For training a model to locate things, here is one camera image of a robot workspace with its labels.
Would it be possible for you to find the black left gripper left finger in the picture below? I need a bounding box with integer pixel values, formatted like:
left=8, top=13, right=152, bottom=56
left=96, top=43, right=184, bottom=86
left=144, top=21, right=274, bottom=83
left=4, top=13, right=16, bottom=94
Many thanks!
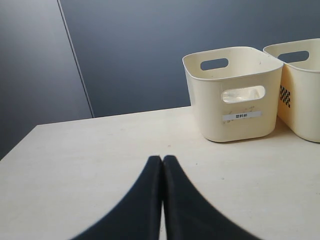
left=73, top=155, right=163, bottom=240

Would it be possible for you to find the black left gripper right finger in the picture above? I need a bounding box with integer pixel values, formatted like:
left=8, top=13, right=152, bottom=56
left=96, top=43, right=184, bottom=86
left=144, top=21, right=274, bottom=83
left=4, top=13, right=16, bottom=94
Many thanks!
left=162, top=155, right=259, bottom=240

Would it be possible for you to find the left cream plastic bin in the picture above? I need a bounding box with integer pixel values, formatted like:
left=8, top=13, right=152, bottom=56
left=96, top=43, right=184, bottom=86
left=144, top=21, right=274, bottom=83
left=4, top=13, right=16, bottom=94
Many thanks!
left=182, top=46, right=284, bottom=143

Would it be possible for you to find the cream plastic bin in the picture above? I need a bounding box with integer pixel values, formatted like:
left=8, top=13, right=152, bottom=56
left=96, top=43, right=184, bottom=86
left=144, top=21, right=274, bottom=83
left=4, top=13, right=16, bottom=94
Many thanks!
left=263, top=38, right=320, bottom=143
left=182, top=46, right=284, bottom=143

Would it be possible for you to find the middle cream plastic bin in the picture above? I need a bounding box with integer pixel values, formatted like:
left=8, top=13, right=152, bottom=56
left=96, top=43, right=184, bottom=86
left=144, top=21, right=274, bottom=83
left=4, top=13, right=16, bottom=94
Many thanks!
left=263, top=38, right=320, bottom=143

